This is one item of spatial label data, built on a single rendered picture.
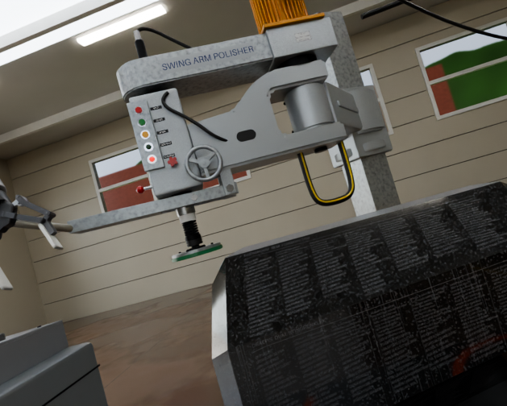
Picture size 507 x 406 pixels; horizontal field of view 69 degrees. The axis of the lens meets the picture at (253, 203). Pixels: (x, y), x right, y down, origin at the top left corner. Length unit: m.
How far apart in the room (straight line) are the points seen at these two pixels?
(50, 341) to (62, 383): 0.12
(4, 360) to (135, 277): 7.76
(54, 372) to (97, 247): 8.12
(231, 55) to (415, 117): 6.44
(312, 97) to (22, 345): 1.35
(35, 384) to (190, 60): 1.27
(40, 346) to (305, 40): 1.46
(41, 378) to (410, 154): 7.34
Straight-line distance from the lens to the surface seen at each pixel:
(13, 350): 0.92
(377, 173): 2.27
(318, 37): 1.79
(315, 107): 1.68
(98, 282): 9.08
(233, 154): 1.55
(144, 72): 1.66
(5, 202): 1.03
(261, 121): 1.60
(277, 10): 1.85
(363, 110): 2.24
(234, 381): 1.23
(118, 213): 1.58
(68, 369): 0.93
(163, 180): 1.52
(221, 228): 7.78
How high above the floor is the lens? 0.96
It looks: 3 degrees up
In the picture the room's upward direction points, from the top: 16 degrees counter-clockwise
